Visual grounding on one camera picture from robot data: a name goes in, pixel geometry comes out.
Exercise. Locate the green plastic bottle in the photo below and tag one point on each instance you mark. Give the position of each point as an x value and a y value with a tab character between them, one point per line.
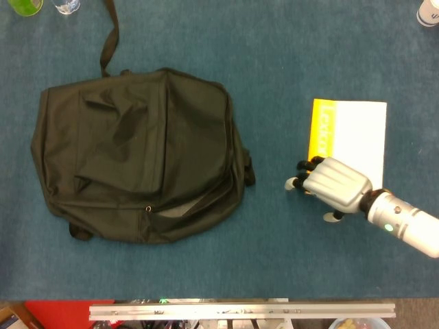
25	7

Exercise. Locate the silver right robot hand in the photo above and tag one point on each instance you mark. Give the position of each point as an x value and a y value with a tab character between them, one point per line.
339	183

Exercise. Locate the brown cardboard box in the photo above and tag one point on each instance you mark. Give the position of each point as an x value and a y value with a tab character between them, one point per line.
13	318

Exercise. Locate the blue felt table cloth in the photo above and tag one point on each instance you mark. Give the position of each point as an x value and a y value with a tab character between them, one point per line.
240	267

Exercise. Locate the aluminium profile rail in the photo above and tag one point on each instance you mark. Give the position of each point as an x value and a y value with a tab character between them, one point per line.
240	312

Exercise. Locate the yellow and white booklet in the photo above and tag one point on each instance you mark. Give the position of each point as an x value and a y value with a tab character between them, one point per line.
360	137

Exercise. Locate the white paper cup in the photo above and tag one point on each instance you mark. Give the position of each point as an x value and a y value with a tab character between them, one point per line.
428	13

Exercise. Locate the red panel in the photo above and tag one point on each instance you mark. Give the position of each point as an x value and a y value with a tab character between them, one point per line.
58	315

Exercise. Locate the pale blue bowl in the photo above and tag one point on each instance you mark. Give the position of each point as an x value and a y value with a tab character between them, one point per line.
360	323

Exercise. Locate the clear plastic water bottle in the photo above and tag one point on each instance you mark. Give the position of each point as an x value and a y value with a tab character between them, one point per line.
67	6

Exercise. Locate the black fabric backpack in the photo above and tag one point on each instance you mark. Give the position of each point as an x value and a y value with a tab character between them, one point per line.
137	154

